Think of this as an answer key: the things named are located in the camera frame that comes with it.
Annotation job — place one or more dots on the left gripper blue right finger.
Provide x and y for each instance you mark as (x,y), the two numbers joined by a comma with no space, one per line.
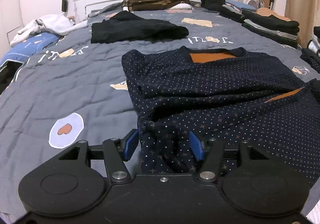
(198,145)

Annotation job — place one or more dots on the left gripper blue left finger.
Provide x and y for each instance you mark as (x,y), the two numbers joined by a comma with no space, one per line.
(128,144)

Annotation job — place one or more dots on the navy dotted shirt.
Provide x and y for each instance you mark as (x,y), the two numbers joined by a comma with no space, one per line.
(230,95)

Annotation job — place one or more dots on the far black folded clothes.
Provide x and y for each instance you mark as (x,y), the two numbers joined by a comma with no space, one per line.
(227,8)

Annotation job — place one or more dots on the khaki folded clothes pile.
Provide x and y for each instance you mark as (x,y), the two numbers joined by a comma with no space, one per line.
(141,5)

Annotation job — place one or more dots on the stack of folded dark clothes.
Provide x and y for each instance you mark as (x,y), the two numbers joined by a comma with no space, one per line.
(272,27)

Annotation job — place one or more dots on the folded clothes stack near edge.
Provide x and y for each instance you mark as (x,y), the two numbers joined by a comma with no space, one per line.
(311,54)

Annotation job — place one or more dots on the grey patterned quilt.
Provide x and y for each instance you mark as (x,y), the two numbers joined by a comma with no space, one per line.
(76,92)

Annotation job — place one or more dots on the black garment on quilt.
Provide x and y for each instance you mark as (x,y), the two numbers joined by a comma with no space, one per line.
(126,26)

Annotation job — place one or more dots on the white crumpled garment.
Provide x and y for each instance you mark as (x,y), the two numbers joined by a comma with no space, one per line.
(53,23)

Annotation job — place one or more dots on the blue pillow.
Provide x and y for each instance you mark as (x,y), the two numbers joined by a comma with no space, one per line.
(22,51)

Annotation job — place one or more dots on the small white fan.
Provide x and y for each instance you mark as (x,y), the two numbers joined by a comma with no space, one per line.
(256,4)

